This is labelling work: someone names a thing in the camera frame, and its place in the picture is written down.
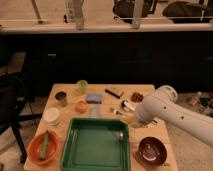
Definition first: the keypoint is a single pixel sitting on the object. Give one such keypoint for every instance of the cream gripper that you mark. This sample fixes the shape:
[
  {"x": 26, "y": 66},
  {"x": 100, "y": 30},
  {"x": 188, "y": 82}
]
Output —
[{"x": 135, "y": 123}]

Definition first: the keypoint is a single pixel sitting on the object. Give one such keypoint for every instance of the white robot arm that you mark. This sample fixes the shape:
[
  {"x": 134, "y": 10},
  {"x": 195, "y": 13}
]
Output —
[{"x": 161, "y": 103}]

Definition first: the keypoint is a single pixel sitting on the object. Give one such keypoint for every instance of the green plastic tray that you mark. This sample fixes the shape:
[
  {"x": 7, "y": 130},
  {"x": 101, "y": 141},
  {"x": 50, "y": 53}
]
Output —
[{"x": 96, "y": 145}]

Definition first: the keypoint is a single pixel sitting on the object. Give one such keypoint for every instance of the small wooden brush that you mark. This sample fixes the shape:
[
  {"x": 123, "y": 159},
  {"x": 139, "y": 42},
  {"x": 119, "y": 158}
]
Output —
[{"x": 117, "y": 112}]

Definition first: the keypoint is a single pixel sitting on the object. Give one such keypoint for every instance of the wooden table board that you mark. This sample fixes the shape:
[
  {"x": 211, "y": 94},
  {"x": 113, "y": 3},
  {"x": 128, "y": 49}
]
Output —
[{"x": 68, "y": 112}]

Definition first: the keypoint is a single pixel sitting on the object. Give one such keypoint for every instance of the dark red bowl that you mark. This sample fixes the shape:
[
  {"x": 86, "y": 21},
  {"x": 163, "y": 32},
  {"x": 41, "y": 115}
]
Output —
[{"x": 152, "y": 151}]

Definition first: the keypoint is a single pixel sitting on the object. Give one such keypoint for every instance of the grey plastic scraper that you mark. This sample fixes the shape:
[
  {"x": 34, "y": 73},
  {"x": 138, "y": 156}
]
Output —
[{"x": 95, "y": 111}]

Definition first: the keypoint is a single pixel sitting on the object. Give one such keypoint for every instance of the blue sponge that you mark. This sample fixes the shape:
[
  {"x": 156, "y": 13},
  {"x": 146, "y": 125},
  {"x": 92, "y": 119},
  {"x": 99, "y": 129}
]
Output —
[{"x": 94, "y": 98}]

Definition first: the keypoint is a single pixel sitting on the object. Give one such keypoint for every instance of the green plastic cup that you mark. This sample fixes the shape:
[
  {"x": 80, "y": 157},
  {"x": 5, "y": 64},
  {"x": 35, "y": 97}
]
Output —
[{"x": 82, "y": 86}]

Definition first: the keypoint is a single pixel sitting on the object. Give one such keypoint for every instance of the dark metal cup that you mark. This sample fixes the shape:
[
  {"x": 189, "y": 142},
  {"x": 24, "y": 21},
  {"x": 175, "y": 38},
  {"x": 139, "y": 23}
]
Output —
[{"x": 61, "y": 98}]

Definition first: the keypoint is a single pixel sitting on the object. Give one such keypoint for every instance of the green cucumber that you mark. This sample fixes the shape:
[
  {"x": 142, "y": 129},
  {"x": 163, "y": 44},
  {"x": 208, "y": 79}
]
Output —
[{"x": 44, "y": 148}]

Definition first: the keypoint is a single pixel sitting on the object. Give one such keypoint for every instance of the orange bowl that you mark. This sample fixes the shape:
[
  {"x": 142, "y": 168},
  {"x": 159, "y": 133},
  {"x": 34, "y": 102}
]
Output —
[{"x": 35, "y": 146}]

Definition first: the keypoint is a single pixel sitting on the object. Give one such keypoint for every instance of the black office chair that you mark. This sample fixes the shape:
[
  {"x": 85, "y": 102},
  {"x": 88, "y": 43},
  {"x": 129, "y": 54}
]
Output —
[{"x": 13, "y": 97}]

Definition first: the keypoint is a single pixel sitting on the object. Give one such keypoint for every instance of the white handled utensil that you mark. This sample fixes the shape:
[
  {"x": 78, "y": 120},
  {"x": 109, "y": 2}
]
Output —
[{"x": 127, "y": 106}]

